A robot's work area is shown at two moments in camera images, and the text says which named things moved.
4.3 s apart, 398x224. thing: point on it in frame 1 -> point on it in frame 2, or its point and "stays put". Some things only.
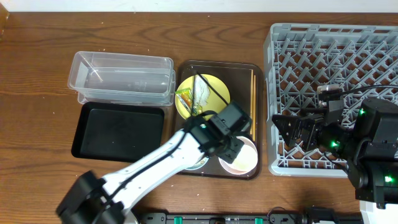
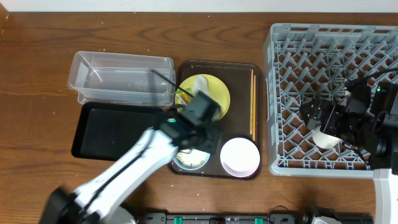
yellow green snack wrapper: x=186 y=97 stays put
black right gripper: x=313 y=124 -> x=334 y=112
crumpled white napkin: x=201 y=91 stays put
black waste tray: x=123 y=131 stays put
